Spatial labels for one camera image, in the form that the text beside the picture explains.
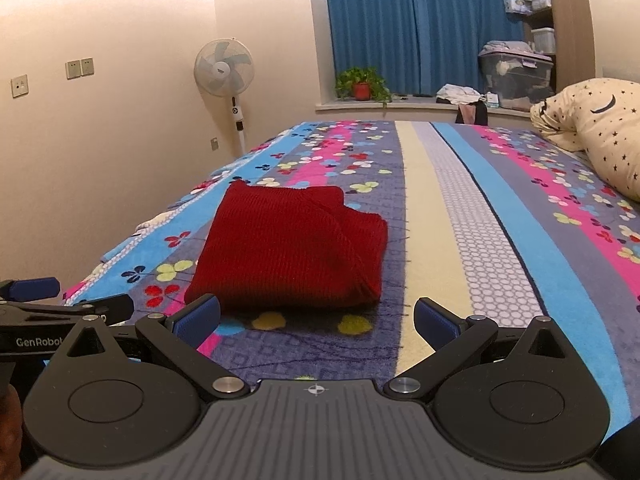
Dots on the blue window curtain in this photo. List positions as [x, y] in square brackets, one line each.
[400, 25]

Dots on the green plant in red pot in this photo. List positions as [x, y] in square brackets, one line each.
[361, 87]

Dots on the folded clothes on bin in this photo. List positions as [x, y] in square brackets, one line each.
[507, 46]

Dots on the white window sill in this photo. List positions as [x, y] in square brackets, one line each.
[415, 105]

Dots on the pink and black cloth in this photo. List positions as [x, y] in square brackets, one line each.
[472, 114]

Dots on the small blue white box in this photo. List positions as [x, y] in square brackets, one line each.
[492, 101]

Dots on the colourful floral striped bedsheet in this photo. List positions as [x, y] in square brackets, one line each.
[450, 210]

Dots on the white cloth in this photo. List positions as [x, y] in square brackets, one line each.
[155, 221]

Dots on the red knit sweater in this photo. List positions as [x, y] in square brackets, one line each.
[285, 250]

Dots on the low beige wall socket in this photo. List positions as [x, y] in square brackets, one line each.
[214, 143]

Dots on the star print cream pillow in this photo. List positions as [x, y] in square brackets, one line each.
[600, 130]

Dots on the pile of white clothes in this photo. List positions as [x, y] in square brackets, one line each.
[457, 94]

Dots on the wooden shelf unit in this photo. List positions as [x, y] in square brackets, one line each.
[570, 20]

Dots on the clear plastic storage bin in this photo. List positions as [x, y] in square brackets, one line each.
[520, 80]

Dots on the person's left forearm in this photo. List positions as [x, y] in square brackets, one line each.
[10, 430]

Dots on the white standing fan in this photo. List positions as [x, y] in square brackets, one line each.
[223, 66]

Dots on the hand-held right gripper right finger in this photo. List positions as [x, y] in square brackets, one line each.
[437, 322]

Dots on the small white storage box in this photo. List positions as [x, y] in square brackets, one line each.
[543, 40]

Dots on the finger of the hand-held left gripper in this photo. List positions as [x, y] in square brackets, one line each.
[100, 305]
[30, 288]

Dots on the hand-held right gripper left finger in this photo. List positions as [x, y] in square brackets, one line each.
[197, 317]

